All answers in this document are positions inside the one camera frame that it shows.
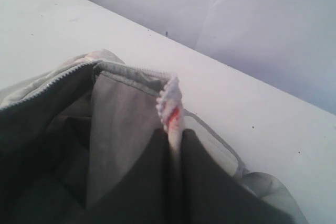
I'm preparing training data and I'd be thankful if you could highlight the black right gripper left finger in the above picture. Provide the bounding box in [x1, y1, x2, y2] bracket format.
[1, 130, 169, 223]

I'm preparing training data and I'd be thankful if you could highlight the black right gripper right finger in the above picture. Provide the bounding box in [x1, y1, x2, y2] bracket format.
[181, 130, 302, 223]

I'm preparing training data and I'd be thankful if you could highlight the white fabric backpack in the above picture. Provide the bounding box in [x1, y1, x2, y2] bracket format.
[1, 50, 307, 223]

